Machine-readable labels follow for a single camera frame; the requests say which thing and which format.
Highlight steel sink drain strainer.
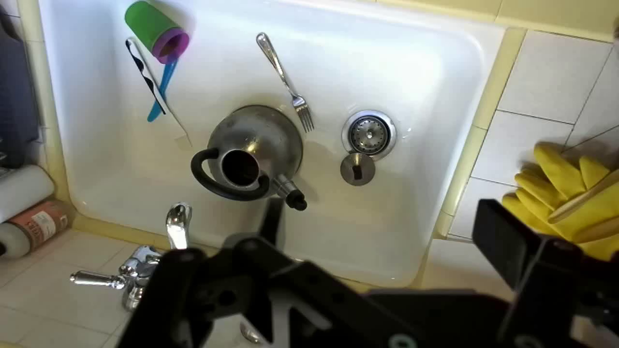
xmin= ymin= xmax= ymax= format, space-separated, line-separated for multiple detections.
xmin=340 ymin=110 xmax=398 ymax=161

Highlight steel kettle with black handle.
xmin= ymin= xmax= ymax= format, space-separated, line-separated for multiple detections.
xmin=189 ymin=105 xmax=309 ymax=213

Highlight brown soap pump bottle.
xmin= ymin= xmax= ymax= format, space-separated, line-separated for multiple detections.
xmin=0 ymin=197 xmax=75 ymax=259

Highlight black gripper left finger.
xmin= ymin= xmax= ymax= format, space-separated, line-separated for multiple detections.
xmin=116 ymin=195 xmax=414 ymax=348

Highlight chrome wall faucet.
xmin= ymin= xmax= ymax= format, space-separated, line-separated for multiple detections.
xmin=68 ymin=201 xmax=195 ymax=311

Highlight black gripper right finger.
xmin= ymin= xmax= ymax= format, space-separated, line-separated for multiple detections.
xmin=472 ymin=197 xmax=619 ymax=348

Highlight yellow rubber gloves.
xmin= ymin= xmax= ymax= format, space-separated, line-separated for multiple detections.
xmin=501 ymin=141 xmax=619 ymax=263

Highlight white utensil with black stripes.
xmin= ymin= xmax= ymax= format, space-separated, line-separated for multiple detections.
xmin=124 ymin=37 xmax=191 ymax=141

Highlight white enamel sink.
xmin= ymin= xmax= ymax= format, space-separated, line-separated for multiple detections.
xmin=37 ymin=0 xmax=505 ymax=288

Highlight steel drain stopper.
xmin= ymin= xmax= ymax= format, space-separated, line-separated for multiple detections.
xmin=338 ymin=151 xmax=377 ymax=188

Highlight steel fork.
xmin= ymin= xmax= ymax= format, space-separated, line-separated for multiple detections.
xmin=255 ymin=31 xmax=317 ymax=134

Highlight green cup with purple rim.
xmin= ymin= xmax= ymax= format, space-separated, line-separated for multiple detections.
xmin=124 ymin=0 xmax=191 ymax=66

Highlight blue plastic utensil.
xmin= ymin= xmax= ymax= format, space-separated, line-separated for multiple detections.
xmin=145 ymin=54 xmax=182 ymax=124

